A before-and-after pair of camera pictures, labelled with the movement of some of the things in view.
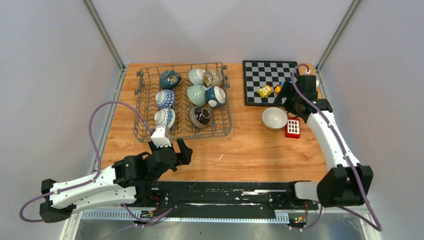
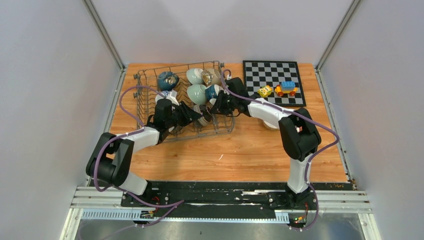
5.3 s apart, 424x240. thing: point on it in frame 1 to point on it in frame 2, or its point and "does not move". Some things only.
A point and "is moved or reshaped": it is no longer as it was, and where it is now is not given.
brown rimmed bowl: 199,117 is moved or reshaped
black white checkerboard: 258,74 does not move
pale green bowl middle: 196,94 does not move
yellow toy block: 265,91 does not move
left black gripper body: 183,156 to 180,116
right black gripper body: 288,89 to 226,104
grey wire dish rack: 190,100 does not move
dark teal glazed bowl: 169,79 does not move
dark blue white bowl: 216,93 does not move
